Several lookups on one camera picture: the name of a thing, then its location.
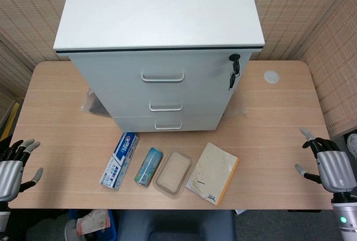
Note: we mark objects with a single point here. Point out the white shoe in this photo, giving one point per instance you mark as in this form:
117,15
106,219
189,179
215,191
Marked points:
353,146

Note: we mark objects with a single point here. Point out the grey round table grommet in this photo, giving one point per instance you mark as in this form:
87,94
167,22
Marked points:
271,77

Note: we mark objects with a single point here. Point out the dark blue chair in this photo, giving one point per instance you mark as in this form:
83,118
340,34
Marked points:
175,225

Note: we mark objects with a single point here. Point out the white drawer cabinet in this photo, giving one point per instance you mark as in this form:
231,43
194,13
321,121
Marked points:
156,9

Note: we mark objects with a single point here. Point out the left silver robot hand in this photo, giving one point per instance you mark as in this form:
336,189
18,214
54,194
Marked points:
9,177

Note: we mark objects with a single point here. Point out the large white drawer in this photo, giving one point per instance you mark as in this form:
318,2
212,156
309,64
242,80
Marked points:
117,71

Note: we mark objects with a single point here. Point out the worn yellow-spined notebook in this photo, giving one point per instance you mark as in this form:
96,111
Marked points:
212,171

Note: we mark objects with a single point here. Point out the black cabinet keys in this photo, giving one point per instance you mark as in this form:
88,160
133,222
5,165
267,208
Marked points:
233,68

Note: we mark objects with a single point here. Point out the small white drawer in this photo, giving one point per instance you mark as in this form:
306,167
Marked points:
131,124

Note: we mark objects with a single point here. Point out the teal drink can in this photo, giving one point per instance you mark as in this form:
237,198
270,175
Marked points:
147,167

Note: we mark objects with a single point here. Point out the medium white drawer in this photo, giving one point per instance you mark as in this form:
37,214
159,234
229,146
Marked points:
125,104

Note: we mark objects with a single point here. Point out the yellow wooden board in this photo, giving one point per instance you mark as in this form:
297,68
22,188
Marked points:
9,121

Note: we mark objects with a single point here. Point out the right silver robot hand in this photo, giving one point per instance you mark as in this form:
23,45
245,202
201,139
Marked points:
334,169

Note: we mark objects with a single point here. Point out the blue white toothpaste box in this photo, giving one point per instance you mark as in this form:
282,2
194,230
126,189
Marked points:
120,160

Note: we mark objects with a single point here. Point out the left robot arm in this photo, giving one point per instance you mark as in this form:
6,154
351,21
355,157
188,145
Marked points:
3,216

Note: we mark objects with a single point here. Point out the red white plastic bag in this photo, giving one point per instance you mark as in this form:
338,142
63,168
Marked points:
92,222

